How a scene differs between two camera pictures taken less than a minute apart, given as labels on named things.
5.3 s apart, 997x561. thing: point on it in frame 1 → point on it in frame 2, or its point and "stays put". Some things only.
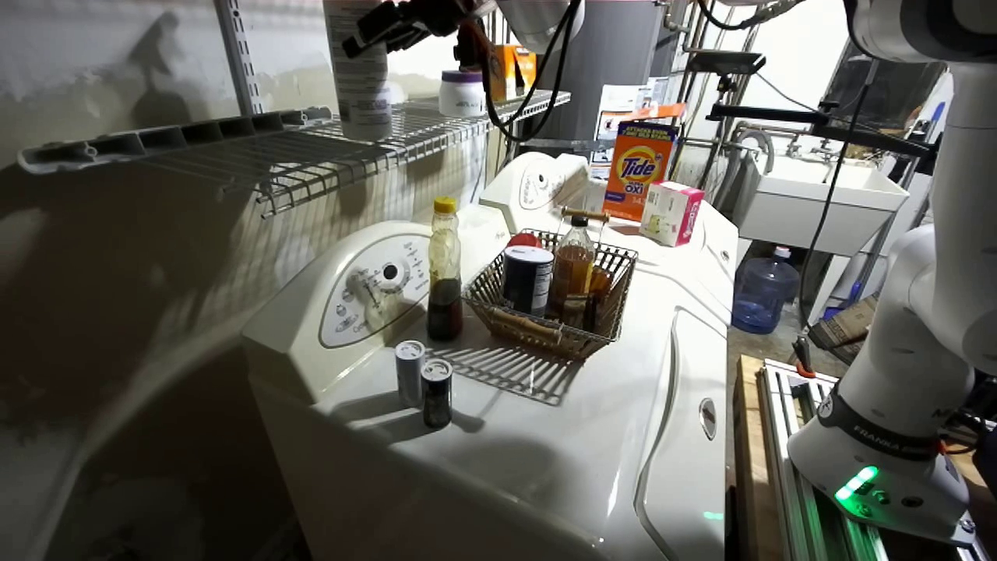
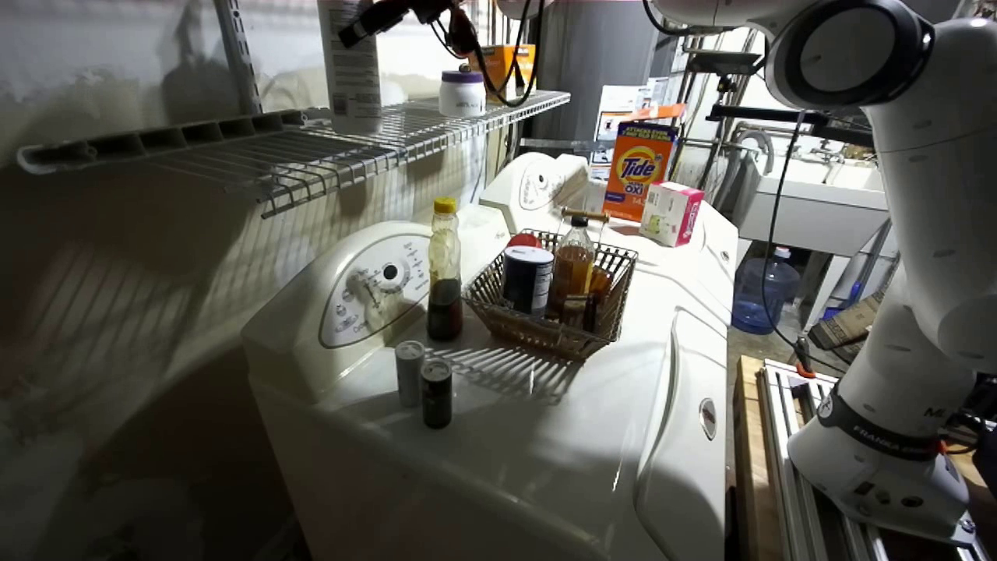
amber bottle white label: [576, 274] stays put
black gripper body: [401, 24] → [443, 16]
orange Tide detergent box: [640, 156] stays put
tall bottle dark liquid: [443, 272] stays put
